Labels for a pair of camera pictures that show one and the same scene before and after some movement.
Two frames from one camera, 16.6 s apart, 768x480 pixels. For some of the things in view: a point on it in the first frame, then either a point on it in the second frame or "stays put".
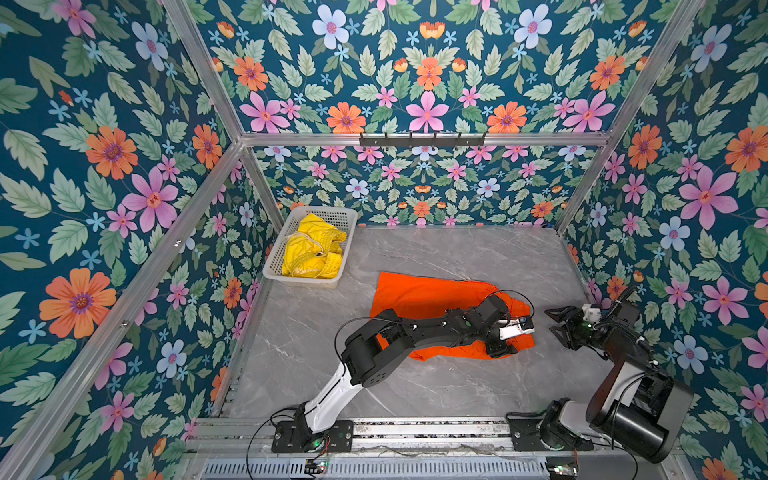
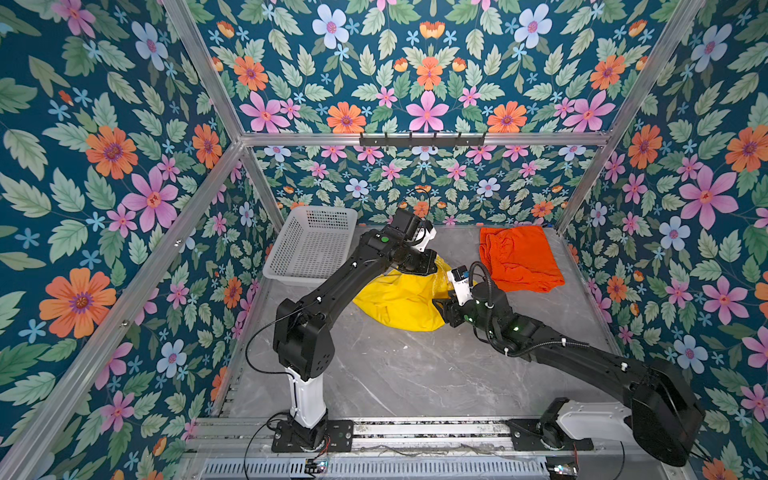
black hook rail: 421,142 stays put
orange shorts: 417,295 → 520,259
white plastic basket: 343,218 stays put
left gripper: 503,347 → 427,266
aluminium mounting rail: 384,436 stays put
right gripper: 572,315 → 450,311
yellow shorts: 315,250 → 405,301
